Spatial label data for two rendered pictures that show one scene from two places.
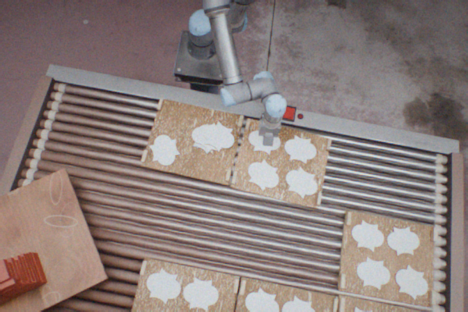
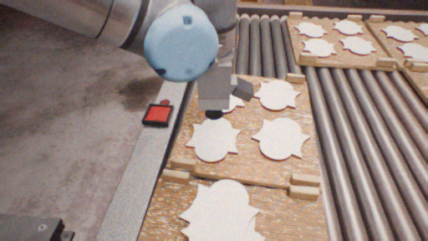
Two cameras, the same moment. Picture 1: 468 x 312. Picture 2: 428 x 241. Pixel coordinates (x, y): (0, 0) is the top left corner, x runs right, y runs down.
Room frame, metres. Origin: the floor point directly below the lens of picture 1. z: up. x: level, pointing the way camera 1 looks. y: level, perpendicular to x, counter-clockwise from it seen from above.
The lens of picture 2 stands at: (0.64, 0.29, 1.41)
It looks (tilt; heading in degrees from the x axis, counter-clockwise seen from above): 44 degrees down; 274
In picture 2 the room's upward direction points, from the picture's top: straight up
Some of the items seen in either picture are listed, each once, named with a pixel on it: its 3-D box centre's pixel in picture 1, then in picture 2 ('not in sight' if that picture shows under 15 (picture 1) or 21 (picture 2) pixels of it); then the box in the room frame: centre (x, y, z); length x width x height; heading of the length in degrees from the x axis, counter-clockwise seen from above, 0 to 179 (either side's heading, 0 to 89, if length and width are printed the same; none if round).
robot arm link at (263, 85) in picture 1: (262, 88); not in sight; (0.75, -0.08, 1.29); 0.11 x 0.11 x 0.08; 25
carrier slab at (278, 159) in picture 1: (281, 162); (248, 119); (0.58, -0.23, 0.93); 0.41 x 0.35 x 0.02; 84
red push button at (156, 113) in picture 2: (287, 113); (158, 115); (0.83, -0.23, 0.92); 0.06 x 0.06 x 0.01; 87
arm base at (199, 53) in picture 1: (202, 42); not in sight; (1.12, 0.23, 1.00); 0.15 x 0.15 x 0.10
